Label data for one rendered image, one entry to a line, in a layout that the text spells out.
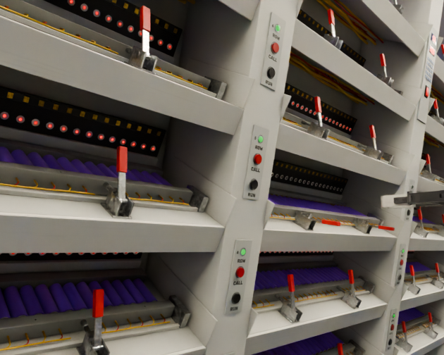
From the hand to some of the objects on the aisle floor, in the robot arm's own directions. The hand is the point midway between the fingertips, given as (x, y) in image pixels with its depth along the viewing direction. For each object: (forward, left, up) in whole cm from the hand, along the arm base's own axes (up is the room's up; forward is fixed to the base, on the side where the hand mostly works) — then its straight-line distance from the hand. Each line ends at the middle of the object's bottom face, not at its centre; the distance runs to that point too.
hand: (397, 201), depth 98 cm
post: (+15, +54, -102) cm, 116 cm away
